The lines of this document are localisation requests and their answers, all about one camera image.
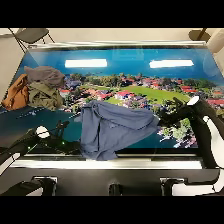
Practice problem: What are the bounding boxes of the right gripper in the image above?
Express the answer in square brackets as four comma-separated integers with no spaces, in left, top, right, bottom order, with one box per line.
[158,108,190,129]

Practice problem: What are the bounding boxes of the blue shirt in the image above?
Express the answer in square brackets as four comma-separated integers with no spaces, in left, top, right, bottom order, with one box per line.
[74,99,161,162]

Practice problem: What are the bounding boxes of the olive green garment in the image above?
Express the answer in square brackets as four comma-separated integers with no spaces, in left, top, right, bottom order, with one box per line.
[27,81,65,112]

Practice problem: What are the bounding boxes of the grey garment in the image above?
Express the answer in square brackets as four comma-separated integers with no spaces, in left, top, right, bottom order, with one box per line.
[23,65,66,89]

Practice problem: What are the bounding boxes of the brown garment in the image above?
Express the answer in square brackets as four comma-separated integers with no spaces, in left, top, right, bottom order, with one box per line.
[1,73,31,112]

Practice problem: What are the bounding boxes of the black folding chair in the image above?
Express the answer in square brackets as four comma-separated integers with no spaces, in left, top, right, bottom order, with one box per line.
[7,27,56,53]

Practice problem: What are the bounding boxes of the silver frame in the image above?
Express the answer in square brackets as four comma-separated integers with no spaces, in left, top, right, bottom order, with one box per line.
[0,40,224,197]

